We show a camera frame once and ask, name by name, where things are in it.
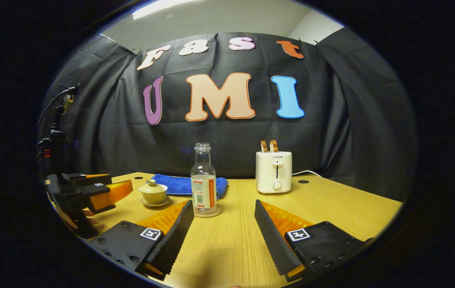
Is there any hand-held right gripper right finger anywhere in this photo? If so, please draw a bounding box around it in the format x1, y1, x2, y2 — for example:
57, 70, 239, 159
254, 199, 374, 282

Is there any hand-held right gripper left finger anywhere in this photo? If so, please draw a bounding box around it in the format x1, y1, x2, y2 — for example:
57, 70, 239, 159
90, 199, 195, 281

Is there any cream teacup lid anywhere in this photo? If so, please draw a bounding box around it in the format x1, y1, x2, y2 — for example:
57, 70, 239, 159
138, 179, 168, 194

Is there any round cork coaster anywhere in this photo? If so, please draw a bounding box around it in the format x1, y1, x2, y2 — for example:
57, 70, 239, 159
193, 204, 223, 218

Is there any cream ceramic saucer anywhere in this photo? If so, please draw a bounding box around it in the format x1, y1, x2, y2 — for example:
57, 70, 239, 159
140, 196, 171, 208

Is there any blue folded towel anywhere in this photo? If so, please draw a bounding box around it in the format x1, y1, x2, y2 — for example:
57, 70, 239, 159
150, 174, 229, 199

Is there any white toaster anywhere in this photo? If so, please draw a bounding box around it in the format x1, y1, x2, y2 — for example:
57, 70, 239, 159
255, 151, 293, 194

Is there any black backdrop cloth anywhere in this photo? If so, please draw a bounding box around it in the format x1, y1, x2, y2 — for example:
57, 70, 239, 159
38, 26, 418, 202

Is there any black and red gripper cable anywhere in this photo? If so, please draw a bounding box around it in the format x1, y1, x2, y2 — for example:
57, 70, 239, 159
37, 86, 78, 130

